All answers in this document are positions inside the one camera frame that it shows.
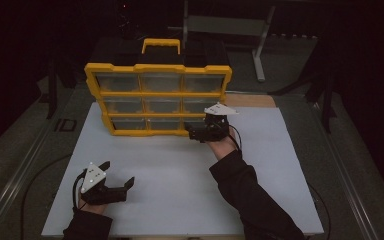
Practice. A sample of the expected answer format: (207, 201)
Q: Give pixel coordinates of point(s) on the black stand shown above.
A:
(51, 100)
(328, 106)

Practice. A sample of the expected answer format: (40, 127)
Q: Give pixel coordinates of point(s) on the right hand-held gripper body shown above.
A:
(215, 128)

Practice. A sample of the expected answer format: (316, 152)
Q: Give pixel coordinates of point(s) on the clear plastic drawer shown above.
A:
(190, 120)

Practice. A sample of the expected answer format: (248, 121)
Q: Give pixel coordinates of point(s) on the grid of clear drawers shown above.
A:
(123, 83)

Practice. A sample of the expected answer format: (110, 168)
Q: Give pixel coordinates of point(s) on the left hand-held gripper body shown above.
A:
(93, 176)

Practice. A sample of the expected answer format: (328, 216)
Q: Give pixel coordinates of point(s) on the person's right hand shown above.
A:
(223, 148)

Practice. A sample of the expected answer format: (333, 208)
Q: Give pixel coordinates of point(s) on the yellow black drawer organizer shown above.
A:
(160, 95)

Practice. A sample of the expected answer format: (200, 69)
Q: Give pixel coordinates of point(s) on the metal floor rail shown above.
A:
(20, 176)
(346, 180)

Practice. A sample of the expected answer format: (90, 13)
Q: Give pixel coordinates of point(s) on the grey metal stand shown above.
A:
(226, 25)

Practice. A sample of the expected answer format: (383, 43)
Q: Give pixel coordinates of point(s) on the wooden board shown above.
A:
(253, 100)

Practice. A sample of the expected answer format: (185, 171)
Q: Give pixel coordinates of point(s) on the person's left hand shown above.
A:
(93, 209)

